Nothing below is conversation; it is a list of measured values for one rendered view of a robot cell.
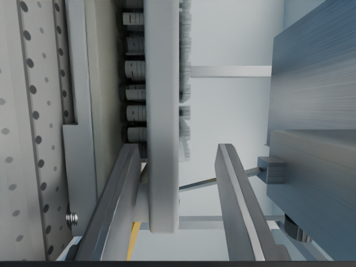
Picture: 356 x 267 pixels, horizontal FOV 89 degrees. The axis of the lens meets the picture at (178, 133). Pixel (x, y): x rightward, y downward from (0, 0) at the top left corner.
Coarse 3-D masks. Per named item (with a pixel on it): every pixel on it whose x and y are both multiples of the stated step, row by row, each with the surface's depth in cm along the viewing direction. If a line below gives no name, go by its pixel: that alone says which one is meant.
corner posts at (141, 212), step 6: (138, 186) 13; (144, 186) 13; (138, 192) 12; (144, 192) 12; (138, 198) 12; (144, 198) 12; (138, 204) 12; (144, 204) 12; (138, 210) 12; (144, 210) 12; (138, 216) 12; (144, 216) 12
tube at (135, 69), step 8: (120, 64) 14; (128, 64) 14; (136, 64) 14; (144, 64) 14; (184, 64) 14; (120, 72) 14; (128, 72) 14; (136, 72) 14; (144, 72) 14; (184, 72) 14
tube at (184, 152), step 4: (140, 148) 15; (144, 148) 15; (180, 148) 15; (184, 148) 15; (188, 148) 15; (140, 152) 15; (144, 152) 15; (180, 152) 15; (184, 152) 15; (188, 152) 15; (140, 156) 15; (144, 156) 15; (180, 156) 15; (184, 156) 15; (188, 156) 15; (144, 160) 15; (180, 160) 15; (184, 160) 15; (188, 160) 15
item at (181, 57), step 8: (128, 8) 15; (136, 8) 15; (184, 8) 15; (128, 32) 15; (136, 32) 15; (184, 32) 15; (128, 56) 16; (136, 56) 16; (144, 56) 16; (184, 56) 16; (128, 80) 16; (136, 80) 16; (144, 80) 16; (184, 80) 16
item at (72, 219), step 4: (68, 204) 12; (68, 208) 12; (68, 212) 12; (68, 216) 12; (72, 216) 12; (76, 216) 12; (68, 220) 12; (72, 220) 12; (76, 220) 12; (68, 224) 12; (72, 224) 12; (76, 224) 12
